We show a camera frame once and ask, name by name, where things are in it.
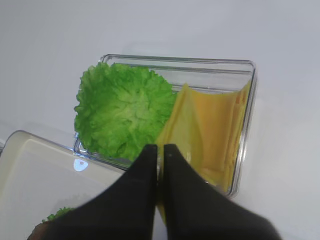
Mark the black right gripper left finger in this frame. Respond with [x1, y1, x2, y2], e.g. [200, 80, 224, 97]
[42, 144, 158, 240]

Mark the white serving tray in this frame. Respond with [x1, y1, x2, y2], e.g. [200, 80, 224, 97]
[0, 130, 122, 240]

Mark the lettuce leaf on tray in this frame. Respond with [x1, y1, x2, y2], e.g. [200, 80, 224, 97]
[41, 207, 75, 224]

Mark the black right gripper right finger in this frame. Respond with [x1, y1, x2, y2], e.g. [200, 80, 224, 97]
[161, 144, 281, 240]

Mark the clear lettuce cheese container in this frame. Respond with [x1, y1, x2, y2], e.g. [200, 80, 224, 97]
[74, 54, 257, 197]

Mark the yellow cheese slice stack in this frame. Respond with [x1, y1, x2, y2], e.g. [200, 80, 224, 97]
[189, 80, 252, 195]

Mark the brown patty on tray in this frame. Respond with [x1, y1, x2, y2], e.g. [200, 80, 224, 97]
[27, 222, 49, 240]

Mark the lettuce leaf in container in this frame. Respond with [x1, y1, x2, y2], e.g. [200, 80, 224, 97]
[74, 62, 177, 161]

